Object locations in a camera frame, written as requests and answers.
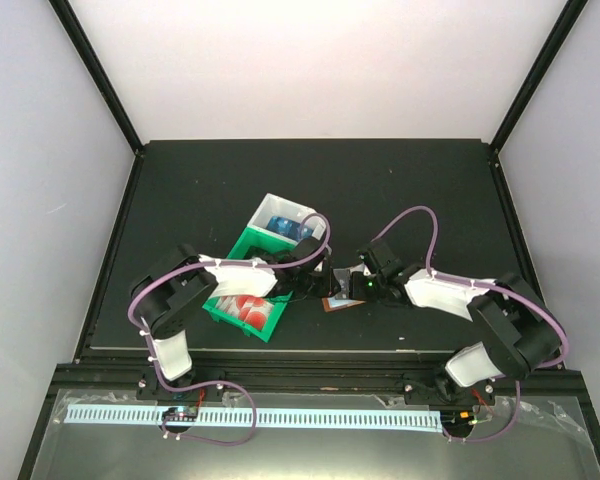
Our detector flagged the white bin with blue cards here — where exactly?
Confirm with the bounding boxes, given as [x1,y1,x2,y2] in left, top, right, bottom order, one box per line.
[247,193,326,245]

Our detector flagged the brown leather card holder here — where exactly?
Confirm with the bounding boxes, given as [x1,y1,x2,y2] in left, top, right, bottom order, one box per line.
[322,297,364,313]

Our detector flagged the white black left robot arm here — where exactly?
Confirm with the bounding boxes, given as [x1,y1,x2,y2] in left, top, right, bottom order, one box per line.
[127,236,341,399]

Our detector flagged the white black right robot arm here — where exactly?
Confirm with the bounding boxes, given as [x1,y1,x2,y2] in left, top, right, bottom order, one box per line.
[349,239,567,403]

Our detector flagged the blue VIP card front stack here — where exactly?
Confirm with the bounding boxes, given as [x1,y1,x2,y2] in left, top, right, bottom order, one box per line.
[288,221,313,241]

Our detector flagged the blue vip card stack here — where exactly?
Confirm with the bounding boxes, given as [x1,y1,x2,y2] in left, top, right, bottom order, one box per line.
[288,221,313,241]
[266,216,291,237]

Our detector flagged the blue VIP card rear stack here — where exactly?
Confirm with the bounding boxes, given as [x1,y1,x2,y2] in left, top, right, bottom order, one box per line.
[266,216,291,237]

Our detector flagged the green bin with red cards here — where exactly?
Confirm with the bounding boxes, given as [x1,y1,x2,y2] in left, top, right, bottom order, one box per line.
[203,295,290,343]

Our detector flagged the red white card stack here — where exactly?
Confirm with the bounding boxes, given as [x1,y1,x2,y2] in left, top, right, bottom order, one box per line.
[216,295,274,331]

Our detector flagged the green bin with black cards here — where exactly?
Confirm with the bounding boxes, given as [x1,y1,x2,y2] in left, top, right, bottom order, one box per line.
[225,227,297,264]

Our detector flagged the right controller circuit board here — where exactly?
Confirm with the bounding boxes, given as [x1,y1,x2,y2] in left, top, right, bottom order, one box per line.
[440,410,493,426]

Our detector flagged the controller circuit board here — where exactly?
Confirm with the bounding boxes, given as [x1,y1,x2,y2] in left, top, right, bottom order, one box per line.
[440,410,493,426]
[161,406,198,423]

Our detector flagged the left controller circuit board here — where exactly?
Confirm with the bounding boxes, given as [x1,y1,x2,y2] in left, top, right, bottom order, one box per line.
[161,406,198,423]

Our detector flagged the black aluminium frame rail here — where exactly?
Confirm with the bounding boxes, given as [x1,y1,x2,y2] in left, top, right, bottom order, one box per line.
[54,349,586,401]

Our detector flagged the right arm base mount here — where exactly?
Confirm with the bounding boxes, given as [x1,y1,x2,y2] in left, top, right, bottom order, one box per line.
[402,370,494,407]

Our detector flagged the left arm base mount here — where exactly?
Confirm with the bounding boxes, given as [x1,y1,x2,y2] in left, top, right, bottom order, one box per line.
[136,367,226,404]

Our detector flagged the white slotted cable duct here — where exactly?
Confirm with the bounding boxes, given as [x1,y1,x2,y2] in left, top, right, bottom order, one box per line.
[64,404,443,433]

